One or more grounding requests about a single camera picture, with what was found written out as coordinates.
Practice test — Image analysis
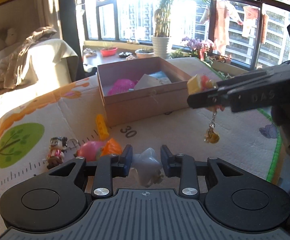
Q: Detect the yellow toy block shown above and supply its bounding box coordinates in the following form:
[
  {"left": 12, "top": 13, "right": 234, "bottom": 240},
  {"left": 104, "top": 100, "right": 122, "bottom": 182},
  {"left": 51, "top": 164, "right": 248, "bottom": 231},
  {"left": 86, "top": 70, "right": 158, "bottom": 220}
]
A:
[{"left": 96, "top": 114, "right": 110, "bottom": 140}]

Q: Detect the red plastic basin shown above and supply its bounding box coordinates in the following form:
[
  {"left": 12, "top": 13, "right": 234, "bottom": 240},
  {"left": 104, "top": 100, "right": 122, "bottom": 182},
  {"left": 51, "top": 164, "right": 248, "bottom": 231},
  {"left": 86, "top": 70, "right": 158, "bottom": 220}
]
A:
[{"left": 100, "top": 47, "right": 118, "bottom": 57}]

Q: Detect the white ribbed plant pot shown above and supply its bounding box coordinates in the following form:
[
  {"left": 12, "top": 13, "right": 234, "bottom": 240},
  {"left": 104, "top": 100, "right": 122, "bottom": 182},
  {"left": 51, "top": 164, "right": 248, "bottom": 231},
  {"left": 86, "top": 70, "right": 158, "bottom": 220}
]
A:
[{"left": 151, "top": 35, "right": 172, "bottom": 59}]

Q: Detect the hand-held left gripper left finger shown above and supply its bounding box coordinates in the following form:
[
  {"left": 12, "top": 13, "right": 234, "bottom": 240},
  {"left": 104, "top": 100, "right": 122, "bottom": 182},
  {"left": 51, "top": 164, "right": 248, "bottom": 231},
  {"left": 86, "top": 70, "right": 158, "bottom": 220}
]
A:
[{"left": 48, "top": 144, "right": 133, "bottom": 197}]

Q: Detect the black pillar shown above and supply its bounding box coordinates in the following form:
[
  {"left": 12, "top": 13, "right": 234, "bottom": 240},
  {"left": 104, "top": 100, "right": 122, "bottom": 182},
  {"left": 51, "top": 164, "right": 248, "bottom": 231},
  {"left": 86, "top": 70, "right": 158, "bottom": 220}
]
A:
[{"left": 57, "top": 0, "right": 85, "bottom": 80}]

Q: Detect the yellow toy keychain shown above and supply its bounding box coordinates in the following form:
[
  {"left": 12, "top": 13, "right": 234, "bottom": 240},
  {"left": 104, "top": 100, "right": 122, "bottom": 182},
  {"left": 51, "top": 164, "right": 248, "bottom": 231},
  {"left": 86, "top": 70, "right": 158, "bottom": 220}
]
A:
[{"left": 187, "top": 74, "right": 221, "bottom": 144}]

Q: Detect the pink toy ball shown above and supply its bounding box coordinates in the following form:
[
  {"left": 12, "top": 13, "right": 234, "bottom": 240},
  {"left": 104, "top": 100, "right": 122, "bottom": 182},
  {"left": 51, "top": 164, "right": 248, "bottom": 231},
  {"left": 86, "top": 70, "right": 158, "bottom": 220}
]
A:
[{"left": 77, "top": 141, "right": 108, "bottom": 161}]

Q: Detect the white plush bear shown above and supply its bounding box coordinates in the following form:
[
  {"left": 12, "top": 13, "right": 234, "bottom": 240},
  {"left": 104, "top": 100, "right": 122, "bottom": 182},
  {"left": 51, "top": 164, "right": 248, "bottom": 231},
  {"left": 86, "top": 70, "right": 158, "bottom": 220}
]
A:
[{"left": 0, "top": 27, "right": 18, "bottom": 48}]

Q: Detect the brown down jacket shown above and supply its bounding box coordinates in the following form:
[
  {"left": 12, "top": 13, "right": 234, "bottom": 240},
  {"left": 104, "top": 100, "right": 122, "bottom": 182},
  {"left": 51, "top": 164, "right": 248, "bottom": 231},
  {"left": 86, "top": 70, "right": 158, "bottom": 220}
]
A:
[{"left": 0, "top": 26, "right": 58, "bottom": 90}]

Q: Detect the small potted plant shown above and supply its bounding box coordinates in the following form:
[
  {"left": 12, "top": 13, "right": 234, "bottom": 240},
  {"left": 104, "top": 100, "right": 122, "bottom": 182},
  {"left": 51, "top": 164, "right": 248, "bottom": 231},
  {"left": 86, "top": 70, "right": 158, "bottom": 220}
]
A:
[{"left": 135, "top": 48, "right": 155, "bottom": 59}]

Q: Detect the pink shell toy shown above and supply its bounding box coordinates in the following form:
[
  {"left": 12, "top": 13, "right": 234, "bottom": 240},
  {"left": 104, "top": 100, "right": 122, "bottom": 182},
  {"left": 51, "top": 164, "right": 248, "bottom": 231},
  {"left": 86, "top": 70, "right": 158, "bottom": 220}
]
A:
[{"left": 107, "top": 79, "right": 138, "bottom": 96}]

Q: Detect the grey star shaped toy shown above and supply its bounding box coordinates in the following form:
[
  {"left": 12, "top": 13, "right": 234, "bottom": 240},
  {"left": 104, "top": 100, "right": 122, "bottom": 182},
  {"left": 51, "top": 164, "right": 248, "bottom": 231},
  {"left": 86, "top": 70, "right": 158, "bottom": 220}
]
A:
[{"left": 131, "top": 147, "right": 164, "bottom": 188}]

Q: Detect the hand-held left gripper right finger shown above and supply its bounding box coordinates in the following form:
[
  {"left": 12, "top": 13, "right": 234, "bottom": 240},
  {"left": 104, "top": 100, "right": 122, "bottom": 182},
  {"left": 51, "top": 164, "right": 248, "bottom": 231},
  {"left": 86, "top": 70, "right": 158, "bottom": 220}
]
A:
[{"left": 160, "top": 144, "right": 244, "bottom": 197}]

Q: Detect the hanging narrow orange garment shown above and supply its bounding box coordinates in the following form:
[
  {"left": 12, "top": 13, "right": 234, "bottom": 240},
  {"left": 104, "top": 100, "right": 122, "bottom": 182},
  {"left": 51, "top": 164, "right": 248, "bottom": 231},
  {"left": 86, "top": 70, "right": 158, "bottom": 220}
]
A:
[{"left": 261, "top": 14, "right": 270, "bottom": 44}]

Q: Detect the toy minifigure keychain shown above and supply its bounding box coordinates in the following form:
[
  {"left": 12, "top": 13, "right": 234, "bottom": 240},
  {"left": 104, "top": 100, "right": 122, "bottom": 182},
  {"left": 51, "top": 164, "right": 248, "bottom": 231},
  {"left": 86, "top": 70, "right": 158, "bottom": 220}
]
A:
[{"left": 46, "top": 136, "right": 79, "bottom": 170}]

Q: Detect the beige curtain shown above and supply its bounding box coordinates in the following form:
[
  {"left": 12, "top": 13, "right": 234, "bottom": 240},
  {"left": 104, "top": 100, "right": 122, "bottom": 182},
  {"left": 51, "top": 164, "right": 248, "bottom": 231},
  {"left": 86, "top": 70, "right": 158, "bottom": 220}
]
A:
[{"left": 41, "top": 0, "right": 61, "bottom": 40}]

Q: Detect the cream covered sofa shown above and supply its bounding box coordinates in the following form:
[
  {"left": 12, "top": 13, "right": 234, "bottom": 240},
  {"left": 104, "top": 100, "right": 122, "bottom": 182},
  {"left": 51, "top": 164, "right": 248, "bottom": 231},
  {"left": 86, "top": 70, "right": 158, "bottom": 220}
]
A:
[{"left": 0, "top": 26, "right": 79, "bottom": 103}]

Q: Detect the pink cardboard box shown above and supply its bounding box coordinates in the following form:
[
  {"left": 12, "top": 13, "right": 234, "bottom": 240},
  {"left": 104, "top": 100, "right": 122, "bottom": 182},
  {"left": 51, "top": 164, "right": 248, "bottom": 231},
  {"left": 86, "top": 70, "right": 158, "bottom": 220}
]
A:
[{"left": 97, "top": 56, "right": 193, "bottom": 127}]

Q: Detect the blue white tissue packet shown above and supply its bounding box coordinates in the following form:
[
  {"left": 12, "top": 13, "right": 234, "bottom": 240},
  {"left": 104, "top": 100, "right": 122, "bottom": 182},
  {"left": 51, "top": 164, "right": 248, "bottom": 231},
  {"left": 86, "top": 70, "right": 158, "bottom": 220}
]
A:
[{"left": 134, "top": 71, "right": 172, "bottom": 90}]

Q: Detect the tall palm plant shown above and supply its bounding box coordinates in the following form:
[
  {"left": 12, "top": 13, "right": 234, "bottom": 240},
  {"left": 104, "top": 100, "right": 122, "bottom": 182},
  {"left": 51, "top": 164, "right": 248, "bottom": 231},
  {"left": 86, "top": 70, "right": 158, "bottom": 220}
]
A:
[{"left": 152, "top": 0, "right": 210, "bottom": 38}]

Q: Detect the hanging patterned garment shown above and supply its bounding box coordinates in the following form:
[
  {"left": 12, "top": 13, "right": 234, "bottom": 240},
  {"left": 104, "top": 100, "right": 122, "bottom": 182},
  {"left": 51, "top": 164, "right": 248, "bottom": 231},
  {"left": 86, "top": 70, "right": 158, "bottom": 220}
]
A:
[{"left": 243, "top": 5, "right": 259, "bottom": 38}]

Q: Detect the printed play mat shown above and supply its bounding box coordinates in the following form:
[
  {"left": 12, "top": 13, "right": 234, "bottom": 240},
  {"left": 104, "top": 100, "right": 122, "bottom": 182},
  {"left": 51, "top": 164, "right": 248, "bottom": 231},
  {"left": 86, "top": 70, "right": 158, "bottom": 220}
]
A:
[{"left": 0, "top": 57, "right": 286, "bottom": 240}]

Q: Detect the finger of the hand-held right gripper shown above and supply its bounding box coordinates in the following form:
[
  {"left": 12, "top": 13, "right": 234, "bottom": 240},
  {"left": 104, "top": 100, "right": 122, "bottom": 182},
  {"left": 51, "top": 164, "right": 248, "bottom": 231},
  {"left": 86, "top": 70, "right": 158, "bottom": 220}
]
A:
[
  {"left": 216, "top": 60, "right": 290, "bottom": 88},
  {"left": 187, "top": 77, "right": 290, "bottom": 113}
]

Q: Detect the orange plastic toy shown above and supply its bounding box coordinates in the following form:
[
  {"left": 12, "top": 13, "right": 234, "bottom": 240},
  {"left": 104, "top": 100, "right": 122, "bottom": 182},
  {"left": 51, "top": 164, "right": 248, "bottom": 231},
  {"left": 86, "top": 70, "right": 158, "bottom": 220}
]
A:
[{"left": 100, "top": 138, "right": 123, "bottom": 157}]

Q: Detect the pink orchid plant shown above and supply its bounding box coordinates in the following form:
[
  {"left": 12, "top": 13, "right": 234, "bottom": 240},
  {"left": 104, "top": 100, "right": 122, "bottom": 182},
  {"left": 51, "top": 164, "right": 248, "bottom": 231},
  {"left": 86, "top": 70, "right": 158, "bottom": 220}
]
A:
[{"left": 181, "top": 37, "right": 217, "bottom": 60}]

